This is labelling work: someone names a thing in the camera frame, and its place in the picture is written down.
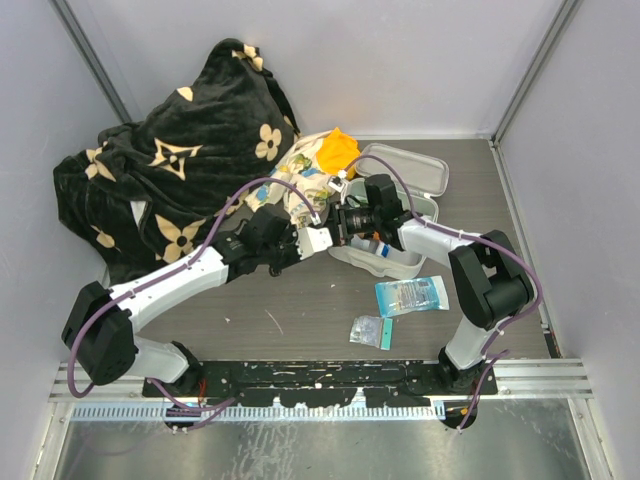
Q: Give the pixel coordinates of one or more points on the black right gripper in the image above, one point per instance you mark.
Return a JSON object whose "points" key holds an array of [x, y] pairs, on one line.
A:
{"points": [[338, 223]]}

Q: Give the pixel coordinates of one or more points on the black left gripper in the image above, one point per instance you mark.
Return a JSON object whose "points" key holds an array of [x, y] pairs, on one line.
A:
{"points": [[291, 235]]}

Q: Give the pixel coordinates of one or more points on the bagged white blue bandage roll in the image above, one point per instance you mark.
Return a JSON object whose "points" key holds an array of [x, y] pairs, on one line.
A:
{"points": [[383, 250]]}

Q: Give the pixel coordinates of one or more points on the grey medicine kit case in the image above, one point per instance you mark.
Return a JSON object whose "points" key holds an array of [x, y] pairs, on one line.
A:
{"points": [[423, 180]]}

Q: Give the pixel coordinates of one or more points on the small bag with teal header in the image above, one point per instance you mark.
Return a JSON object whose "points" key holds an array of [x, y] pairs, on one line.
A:
{"points": [[372, 331]]}

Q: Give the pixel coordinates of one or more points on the white bottle green label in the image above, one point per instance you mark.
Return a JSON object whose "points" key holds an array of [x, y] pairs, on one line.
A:
{"points": [[361, 243]]}

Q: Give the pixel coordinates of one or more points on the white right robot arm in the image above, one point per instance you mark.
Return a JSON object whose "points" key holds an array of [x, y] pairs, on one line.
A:
{"points": [[492, 283]]}

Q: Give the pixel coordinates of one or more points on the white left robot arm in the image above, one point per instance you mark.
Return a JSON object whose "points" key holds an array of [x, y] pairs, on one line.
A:
{"points": [[103, 324]]}

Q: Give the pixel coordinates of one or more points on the yellow cloth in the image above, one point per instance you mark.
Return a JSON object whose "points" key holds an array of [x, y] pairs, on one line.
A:
{"points": [[338, 150]]}

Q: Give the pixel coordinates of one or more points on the light blue wipes pouch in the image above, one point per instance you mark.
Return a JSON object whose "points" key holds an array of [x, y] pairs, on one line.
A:
{"points": [[414, 295]]}

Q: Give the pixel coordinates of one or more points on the black floral fleece blanket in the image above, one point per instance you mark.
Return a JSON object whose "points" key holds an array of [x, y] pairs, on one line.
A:
{"points": [[148, 192]]}

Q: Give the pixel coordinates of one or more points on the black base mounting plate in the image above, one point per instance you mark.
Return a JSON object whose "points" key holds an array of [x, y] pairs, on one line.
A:
{"points": [[321, 384]]}

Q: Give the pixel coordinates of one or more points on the white slotted cable duct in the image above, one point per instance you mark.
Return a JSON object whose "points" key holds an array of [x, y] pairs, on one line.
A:
{"points": [[162, 411]]}

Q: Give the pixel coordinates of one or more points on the aluminium frame rail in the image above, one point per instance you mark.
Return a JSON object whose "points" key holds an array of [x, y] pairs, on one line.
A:
{"points": [[542, 379]]}

